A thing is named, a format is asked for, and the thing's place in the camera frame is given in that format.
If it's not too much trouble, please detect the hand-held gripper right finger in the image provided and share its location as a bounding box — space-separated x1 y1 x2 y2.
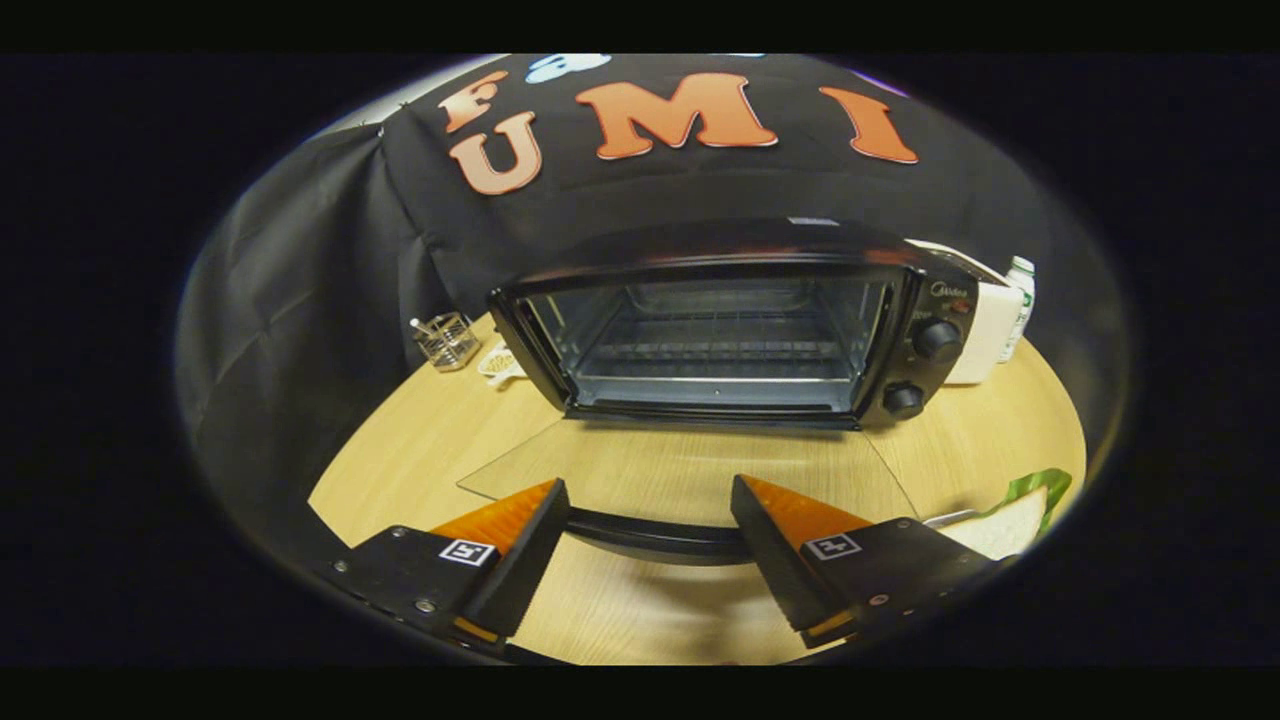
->
730 474 1006 649

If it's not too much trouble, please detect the black toaster oven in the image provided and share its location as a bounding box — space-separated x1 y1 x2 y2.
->
457 218 981 567

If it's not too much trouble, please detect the white pop-up toaster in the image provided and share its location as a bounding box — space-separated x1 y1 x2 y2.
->
905 240 1026 385

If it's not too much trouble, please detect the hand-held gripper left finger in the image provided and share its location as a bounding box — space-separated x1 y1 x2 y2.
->
320 478 571 656

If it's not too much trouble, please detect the white bottle green label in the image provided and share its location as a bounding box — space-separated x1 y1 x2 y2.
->
998 256 1037 363

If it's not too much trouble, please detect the toast sandwich with lettuce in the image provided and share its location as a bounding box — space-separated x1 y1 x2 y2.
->
940 468 1073 561

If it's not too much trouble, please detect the clear wire holder cup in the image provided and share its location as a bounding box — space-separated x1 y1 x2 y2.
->
410 312 482 373

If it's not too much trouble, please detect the small white patterned dish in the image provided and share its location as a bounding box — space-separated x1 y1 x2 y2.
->
478 343 528 389

